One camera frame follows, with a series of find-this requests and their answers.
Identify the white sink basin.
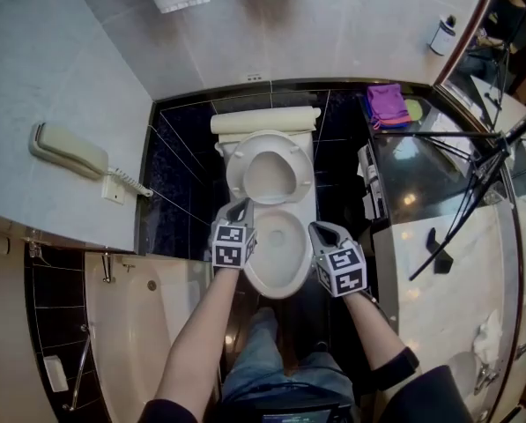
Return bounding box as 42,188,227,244
447,351,484,396

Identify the wood framed mirror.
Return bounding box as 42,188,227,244
433,0,526,423

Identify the coiled telephone cord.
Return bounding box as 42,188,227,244
106,167,154,198

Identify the person's right forearm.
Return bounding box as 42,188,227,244
344,291,422,387

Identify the white pump bottle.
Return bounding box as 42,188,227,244
428,14,457,56

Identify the orange cloth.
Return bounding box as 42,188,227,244
372,116,412,128

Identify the white bathtub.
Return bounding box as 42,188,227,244
84,251,222,423

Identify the black chest screen device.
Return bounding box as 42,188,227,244
220,381,360,423

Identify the white tissue box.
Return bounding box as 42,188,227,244
429,116,475,158

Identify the beige wall telephone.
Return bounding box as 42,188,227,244
27,121,110,181

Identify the person's leg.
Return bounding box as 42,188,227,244
222,306,285,396
284,350,354,391

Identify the white wall socket plate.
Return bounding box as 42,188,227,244
101,176,128,206

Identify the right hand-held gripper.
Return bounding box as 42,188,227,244
307,221,369,300

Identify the person's right black sleeve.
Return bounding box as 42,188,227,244
388,363,475,423

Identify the purple cloth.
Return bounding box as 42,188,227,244
367,83,411,122

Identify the white washcloth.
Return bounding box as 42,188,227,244
471,309,504,365

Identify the chrome shower valve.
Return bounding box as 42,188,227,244
22,231,52,259

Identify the person's black sleeve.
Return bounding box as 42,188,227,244
388,363,475,423
134,397,202,423

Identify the chrome tub faucet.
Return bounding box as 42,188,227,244
100,253,116,285

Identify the marble vanity counter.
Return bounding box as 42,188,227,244
358,84,526,423

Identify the chrome grab bar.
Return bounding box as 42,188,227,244
62,323,91,412

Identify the black tripod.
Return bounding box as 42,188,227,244
372,101,526,281

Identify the person's left leg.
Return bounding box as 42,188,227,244
222,306,285,396

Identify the chrome toilet paper holder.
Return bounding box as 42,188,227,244
358,143,389,222

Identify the person's left forearm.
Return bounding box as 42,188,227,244
154,266,241,418

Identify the person's left black sleeve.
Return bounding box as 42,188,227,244
134,397,202,423

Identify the blue cloth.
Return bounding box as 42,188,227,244
364,94,411,131

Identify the green soap dish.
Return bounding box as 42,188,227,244
404,98,424,122

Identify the person's right leg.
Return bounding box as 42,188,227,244
284,350,354,391

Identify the white toilet lid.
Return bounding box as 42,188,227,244
243,151,297,196

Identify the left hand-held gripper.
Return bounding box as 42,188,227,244
209,197,259,271

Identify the white soap dish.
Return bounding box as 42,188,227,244
42,354,70,394

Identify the white toilet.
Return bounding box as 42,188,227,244
225,131,314,206
213,130,317,300

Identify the chrome sink faucet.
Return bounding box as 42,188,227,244
472,359,501,397

